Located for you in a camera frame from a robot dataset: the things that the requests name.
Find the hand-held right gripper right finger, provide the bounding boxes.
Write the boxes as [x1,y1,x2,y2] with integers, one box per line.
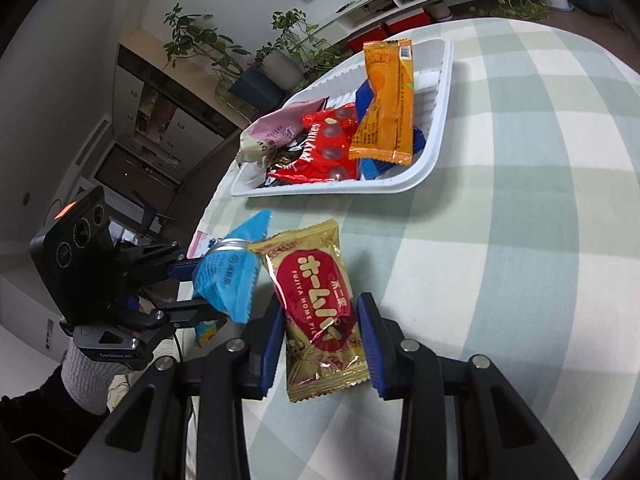
[354,292,581,480]

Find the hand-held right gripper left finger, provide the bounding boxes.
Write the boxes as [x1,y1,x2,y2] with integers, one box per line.
[65,297,287,480]

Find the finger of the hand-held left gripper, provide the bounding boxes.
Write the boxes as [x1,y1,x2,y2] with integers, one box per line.
[120,237,249,283]
[132,299,228,332]

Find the light blue snack packet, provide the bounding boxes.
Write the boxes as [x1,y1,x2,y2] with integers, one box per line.
[194,210,274,324]

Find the gold and red snack packet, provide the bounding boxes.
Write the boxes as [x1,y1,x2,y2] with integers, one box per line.
[248,219,371,404]

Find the black snack packet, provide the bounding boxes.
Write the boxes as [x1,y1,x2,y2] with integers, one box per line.
[262,140,314,189]

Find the red chocolate snack packet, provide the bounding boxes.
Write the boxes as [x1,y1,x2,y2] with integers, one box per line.
[267,102,362,187]

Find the pale pink snack packet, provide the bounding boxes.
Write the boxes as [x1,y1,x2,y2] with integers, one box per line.
[248,99,327,153]

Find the dark blue snack packet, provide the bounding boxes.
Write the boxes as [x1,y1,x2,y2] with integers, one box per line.
[354,81,427,181]

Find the white plastic tray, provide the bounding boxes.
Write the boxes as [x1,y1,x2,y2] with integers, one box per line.
[229,37,455,199]

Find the orange snack packet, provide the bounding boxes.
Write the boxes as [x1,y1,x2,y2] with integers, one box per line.
[348,39,416,167]

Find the person's left forearm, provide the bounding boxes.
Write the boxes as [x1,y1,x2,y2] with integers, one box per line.
[0,345,152,461]

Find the small multicoloured snack packet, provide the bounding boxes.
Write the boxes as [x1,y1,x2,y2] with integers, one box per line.
[194,319,222,347]

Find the dark dining chair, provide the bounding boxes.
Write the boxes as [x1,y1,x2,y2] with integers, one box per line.
[131,189,177,224]

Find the brown entrance door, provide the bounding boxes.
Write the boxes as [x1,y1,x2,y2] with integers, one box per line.
[95,142,184,192]

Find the green checkered tablecloth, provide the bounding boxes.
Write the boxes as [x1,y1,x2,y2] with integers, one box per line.
[177,17,640,480]

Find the tall plant in blue pot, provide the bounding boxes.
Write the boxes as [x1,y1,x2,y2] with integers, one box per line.
[162,2,286,112]

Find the plant in white ribbed pot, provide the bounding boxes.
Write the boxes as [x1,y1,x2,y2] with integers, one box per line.
[255,42,307,92]

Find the trailing pothos plant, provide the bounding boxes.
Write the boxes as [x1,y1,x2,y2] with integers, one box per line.
[270,8,347,84]

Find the red storage box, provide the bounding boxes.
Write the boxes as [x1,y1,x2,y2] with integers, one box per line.
[387,10,431,37]

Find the white wall cabinets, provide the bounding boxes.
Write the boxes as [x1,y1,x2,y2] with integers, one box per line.
[107,77,222,182]

